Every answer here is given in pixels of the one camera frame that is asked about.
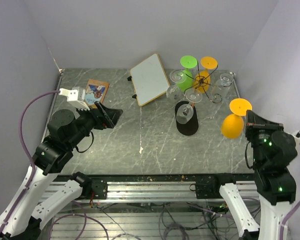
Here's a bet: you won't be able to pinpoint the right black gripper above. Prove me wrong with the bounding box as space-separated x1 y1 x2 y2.
245 109 284 167

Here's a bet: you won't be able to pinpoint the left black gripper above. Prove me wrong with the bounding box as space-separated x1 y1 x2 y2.
66 99 123 148

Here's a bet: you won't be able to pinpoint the orange plastic wine glass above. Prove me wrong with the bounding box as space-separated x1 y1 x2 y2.
220 98 253 139

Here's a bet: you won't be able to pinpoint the clear ribbed glass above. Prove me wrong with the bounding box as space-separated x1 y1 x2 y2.
211 73 235 102

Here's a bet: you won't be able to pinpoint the clear wine glass front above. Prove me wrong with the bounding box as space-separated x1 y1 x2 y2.
175 88 203 124

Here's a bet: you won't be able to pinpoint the clear wine glass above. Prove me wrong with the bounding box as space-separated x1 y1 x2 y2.
175 88 203 124
166 69 186 103

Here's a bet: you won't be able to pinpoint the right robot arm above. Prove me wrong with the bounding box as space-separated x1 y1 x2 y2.
210 110 298 240

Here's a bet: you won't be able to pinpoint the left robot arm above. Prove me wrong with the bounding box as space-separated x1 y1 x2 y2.
0 102 123 240

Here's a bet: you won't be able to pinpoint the black oval rack base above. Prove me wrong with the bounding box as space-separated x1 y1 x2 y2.
174 100 199 136

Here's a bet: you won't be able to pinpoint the clear wine glass left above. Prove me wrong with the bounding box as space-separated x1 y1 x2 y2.
166 69 186 103

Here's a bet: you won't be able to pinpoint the green plastic wine glass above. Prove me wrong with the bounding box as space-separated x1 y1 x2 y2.
177 55 198 92

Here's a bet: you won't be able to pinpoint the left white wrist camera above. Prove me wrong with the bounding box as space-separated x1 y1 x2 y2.
59 87 90 111

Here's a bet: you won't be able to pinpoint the small whiteboard yellow frame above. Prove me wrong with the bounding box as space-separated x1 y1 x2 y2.
127 53 170 107

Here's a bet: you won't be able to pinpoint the copper wire glass rack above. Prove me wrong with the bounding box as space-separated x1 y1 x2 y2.
182 62 222 104

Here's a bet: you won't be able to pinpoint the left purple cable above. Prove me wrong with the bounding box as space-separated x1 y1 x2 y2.
0 90 61 240

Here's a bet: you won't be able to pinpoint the aluminium rail frame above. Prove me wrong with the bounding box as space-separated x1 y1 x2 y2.
39 181 259 203

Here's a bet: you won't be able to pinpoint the tangled cables under table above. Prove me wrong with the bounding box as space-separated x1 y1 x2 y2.
47 199 261 240

